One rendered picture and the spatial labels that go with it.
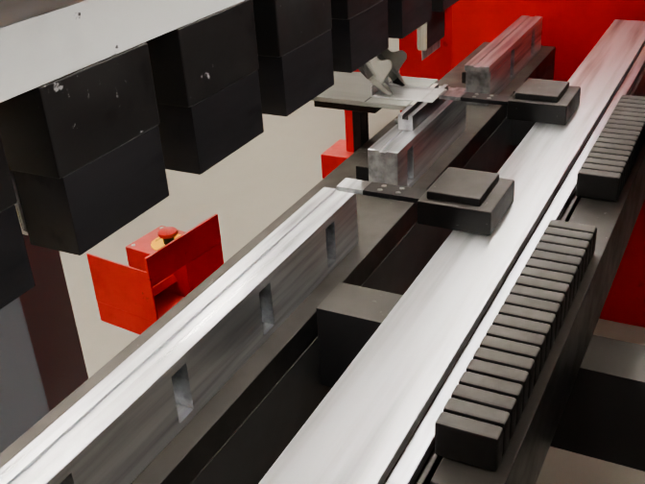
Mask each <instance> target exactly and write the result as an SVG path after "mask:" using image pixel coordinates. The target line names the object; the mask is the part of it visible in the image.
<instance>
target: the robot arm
mask: <svg viewBox="0 0 645 484"><path fill-rule="evenodd" d="M406 59H407V54H406V53H405V52H404V51H403V50H399V51H394V52H392V51H390V50H389V49H387V50H385V51H384V52H382V53H381V54H379V55H378V56H376V57H375V58H373V59H372V60H370V61H368V62H367V63H365V64H364V65H362V66H361V67H359V68H358V69H359V71H360V72H361V73H362V74H363V75H364V76H365V77H366V78H367V79H369V80H370V82H371V83H372V84H373V85H375V86H376V87H377V88H379V89H380V90H381V91H382V92H384V93H386V94H387V95H389V96H392V95H393V93H392V92H391V90H390V88H389V87H388V86H387V85H386V84H385V80H386V79H387V77H388V76H389V77H390V79H391V80H392V81H393V83H394V84H397V85H401V86H405V83H404V81H403V79H402V77H401V75H400V74H399V72H398V70H399V69H400V67H401V66H402V64H403V63H404V62H405V61H406Z"/></svg>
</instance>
